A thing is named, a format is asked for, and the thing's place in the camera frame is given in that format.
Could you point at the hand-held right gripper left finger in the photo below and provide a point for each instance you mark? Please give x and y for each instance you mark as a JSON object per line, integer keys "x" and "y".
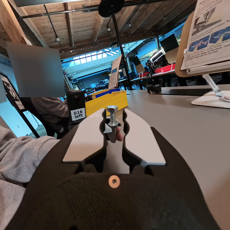
{"x": 86, "y": 140}

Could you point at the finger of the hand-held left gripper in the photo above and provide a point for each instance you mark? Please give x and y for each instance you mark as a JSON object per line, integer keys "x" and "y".
{"x": 112, "y": 135}

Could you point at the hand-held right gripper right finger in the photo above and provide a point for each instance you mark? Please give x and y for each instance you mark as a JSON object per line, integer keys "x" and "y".
{"x": 143, "y": 142}

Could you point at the silver hex nut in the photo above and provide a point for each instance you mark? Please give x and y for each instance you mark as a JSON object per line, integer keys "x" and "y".
{"x": 112, "y": 108}
{"x": 114, "y": 124}

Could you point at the silver threaded bolt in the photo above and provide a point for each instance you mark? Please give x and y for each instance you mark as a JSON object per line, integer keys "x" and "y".
{"x": 112, "y": 117}

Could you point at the grey desk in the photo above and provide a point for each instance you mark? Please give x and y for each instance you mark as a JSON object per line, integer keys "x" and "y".
{"x": 170, "y": 125}

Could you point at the black desk mat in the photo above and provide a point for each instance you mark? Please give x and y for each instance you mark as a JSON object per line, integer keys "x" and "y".
{"x": 186, "y": 91}

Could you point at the person's left hand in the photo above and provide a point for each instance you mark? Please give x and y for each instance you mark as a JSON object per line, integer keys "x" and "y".
{"x": 120, "y": 134}

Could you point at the yellow plastic bin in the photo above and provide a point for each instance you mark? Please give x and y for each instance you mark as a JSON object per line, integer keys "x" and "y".
{"x": 107, "y": 101}

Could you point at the blue plastic bin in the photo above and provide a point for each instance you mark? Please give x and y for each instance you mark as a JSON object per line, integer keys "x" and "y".
{"x": 107, "y": 92}

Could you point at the brown cardboard sheet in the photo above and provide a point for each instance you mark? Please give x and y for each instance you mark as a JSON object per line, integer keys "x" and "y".
{"x": 115, "y": 71}

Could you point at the black charger dock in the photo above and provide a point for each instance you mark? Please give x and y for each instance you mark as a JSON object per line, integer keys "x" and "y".
{"x": 153, "y": 88}

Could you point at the red plastic tray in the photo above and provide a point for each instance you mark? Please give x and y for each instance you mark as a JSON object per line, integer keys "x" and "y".
{"x": 165, "y": 68}

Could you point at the wooden document stand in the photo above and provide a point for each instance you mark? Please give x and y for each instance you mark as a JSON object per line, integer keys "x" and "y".
{"x": 181, "y": 53}

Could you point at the black floor lamp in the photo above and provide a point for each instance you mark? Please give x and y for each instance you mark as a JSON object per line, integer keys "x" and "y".
{"x": 111, "y": 8}

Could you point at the white printed page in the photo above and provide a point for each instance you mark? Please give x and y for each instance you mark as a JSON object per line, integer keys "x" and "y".
{"x": 206, "y": 36}

